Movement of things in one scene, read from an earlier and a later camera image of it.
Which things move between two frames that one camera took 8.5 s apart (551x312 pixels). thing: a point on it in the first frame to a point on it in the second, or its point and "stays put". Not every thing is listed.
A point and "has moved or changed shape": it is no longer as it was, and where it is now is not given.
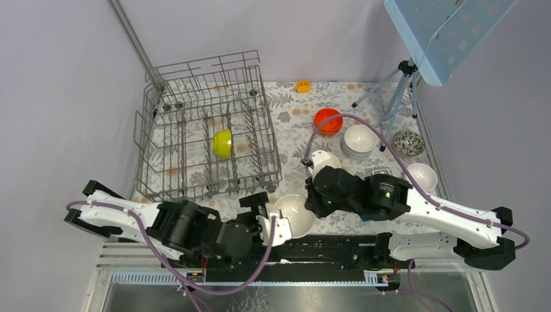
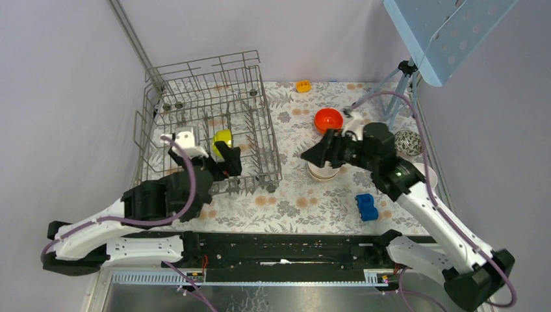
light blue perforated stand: x=440 y=35 stays put
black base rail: x=303 y=258 stays put
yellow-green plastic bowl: x=221 y=143 stays put
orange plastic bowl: x=332 y=125 stays put
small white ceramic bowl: x=425 y=177 stays put
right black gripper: x=312 y=202 to x=328 y=149
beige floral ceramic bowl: x=301 y=220 has moved or changed shape
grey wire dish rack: x=205 y=130 stays put
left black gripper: x=258 y=203 to x=233 y=164
